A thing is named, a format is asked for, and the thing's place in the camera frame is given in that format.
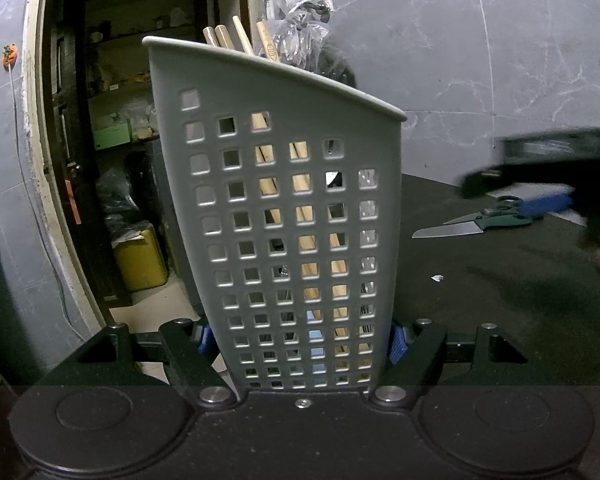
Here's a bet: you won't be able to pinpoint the green handled scissors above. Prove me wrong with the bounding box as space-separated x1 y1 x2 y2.
444 195 533 231

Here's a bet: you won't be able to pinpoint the blue handled spoon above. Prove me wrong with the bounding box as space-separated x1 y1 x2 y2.
306 309 328 376

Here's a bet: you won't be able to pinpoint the white perforated utensil basket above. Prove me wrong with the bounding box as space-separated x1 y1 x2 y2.
144 36 404 391

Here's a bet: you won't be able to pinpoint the wooden chopstick purple band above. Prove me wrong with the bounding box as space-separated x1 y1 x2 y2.
214 25 235 50

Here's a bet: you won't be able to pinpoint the wooden chopstick long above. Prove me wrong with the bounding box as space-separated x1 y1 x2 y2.
232 15 254 56

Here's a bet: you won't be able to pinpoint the yellow container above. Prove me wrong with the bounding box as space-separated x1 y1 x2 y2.
111 221 169 292

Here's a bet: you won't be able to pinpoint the green box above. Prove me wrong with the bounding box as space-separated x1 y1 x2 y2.
93 122 131 151

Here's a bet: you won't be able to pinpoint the plastic bag of dark contents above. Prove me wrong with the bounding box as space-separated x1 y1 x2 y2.
266 6 358 88

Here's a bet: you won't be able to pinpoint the orange wall hook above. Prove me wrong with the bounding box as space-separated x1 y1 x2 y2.
2 42 18 72

